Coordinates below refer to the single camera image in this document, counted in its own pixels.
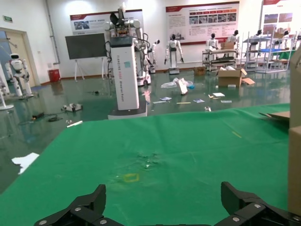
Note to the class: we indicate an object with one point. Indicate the clear plastic bag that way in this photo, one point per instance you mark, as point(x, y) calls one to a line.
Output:
point(169, 84)

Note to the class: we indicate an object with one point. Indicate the flat cardboard sheet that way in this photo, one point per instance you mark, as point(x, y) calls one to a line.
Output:
point(278, 115)

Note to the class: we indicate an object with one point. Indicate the metal trolley table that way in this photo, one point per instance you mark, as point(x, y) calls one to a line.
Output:
point(219, 58)

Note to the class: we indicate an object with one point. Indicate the red bin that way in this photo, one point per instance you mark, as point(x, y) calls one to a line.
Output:
point(54, 75)

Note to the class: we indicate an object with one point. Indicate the large open cardboard box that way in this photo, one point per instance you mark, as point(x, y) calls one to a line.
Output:
point(296, 94)

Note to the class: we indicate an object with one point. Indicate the white tower robot with arms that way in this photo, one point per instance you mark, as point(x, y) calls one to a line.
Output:
point(124, 77)

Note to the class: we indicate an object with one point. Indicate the white humanoid robot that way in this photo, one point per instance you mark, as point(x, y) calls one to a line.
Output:
point(174, 54)
point(17, 68)
point(212, 42)
point(233, 38)
point(154, 50)

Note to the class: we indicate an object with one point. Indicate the white carton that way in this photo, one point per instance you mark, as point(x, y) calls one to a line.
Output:
point(182, 86)

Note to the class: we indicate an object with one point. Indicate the white device on floor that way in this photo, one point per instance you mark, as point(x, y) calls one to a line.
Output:
point(73, 107)

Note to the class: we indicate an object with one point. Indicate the open cardboard box with foam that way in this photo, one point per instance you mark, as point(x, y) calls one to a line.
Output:
point(229, 78)

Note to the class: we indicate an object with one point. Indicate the wall poster with red header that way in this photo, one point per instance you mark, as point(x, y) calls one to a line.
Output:
point(94, 21)
point(279, 16)

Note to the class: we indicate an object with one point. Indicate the white stick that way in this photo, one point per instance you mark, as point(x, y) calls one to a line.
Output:
point(74, 124)

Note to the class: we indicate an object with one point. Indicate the dark display board on stand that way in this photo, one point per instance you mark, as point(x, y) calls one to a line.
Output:
point(85, 46)

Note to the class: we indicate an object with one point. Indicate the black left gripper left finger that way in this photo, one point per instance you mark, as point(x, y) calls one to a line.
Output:
point(82, 209)

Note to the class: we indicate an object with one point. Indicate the small brown cardboard box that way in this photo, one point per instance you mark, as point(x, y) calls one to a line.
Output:
point(199, 71)

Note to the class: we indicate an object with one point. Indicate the closed brown cardboard box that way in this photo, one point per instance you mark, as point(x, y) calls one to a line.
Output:
point(295, 169)

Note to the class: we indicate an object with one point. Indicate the wide wall poster with photos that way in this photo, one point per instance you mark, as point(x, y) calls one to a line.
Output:
point(202, 21)

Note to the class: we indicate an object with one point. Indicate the green tablecloth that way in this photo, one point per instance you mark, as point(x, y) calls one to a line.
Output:
point(164, 141)

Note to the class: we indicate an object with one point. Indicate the white paper sheet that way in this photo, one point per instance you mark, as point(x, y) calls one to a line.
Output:
point(24, 162)

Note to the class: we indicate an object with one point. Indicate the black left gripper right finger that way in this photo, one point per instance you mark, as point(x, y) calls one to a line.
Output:
point(247, 207)

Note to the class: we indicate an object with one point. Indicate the white metal shelf rack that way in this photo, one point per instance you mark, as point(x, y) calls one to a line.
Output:
point(265, 58)

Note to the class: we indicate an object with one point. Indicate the green exit sign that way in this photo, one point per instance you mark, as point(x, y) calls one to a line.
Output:
point(7, 19)

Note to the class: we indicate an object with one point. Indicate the beige door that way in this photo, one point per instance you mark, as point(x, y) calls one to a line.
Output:
point(16, 42)

